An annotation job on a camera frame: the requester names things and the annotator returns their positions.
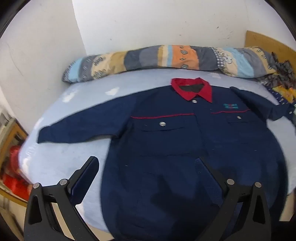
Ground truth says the navy work jacket red collar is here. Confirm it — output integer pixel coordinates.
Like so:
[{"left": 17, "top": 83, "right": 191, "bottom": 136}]
[{"left": 38, "top": 78, "right": 293, "bottom": 240}]

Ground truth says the red plastic bag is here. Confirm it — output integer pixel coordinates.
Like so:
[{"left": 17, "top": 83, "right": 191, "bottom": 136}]
[{"left": 1, "top": 146, "right": 31, "bottom": 201}]

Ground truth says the navy yellow star pillow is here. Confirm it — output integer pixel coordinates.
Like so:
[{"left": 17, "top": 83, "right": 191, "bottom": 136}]
[{"left": 266, "top": 85, "right": 296, "bottom": 106}]

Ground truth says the long patchwork bolster pillow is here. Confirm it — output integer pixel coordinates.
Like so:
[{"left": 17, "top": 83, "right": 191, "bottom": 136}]
[{"left": 62, "top": 45, "right": 276, "bottom": 83}]

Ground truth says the light blue cloud bed sheet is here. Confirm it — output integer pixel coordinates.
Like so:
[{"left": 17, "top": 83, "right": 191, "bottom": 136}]
[{"left": 20, "top": 69, "right": 295, "bottom": 240}]

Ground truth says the wooden headboard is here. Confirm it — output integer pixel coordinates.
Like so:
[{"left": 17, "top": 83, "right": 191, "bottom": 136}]
[{"left": 245, "top": 31, "right": 295, "bottom": 68}]

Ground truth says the wooden side furniture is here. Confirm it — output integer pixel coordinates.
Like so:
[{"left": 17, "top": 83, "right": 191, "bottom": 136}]
[{"left": 1, "top": 109, "right": 29, "bottom": 240}]

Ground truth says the grey patterned crumpled garment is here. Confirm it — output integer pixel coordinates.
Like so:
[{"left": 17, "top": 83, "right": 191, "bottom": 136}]
[{"left": 260, "top": 52, "right": 295, "bottom": 89}]

